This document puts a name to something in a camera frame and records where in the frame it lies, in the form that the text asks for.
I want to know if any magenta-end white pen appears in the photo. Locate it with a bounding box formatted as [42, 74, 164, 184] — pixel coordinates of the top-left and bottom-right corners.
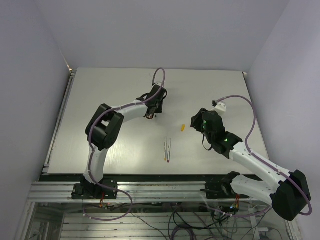
[166, 138, 172, 163]

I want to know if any floor cable bundle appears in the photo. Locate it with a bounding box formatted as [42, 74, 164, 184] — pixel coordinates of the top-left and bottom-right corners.
[82, 197, 271, 240]

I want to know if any aluminium rail frame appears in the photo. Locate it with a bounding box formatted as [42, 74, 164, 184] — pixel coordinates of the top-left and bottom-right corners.
[14, 68, 296, 240]

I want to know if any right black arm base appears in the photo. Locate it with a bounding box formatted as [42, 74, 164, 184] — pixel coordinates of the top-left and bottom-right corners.
[200, 171, 241, 199]

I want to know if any yellow pen cap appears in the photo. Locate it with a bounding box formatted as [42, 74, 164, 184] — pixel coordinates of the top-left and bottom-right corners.
[181, 124, 186, 132]

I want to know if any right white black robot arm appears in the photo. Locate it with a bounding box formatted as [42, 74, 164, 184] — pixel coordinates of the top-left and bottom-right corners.
[190, 108, 311, 221]

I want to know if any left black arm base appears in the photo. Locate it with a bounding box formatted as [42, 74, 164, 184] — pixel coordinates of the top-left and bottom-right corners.
[71, 176, 118, 200]

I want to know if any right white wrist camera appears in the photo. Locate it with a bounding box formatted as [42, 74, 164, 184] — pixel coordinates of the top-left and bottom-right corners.
[211, 100, 227, 116]

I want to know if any yellow-end white pen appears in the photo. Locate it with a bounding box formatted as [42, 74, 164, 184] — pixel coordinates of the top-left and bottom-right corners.
[164, 137, 168, 162]

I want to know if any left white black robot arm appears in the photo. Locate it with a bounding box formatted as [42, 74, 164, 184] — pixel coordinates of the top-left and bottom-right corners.
[80, 84, 168, 199]

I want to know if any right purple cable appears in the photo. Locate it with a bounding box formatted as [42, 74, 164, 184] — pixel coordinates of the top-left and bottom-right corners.
[212, 95, 313, 218]

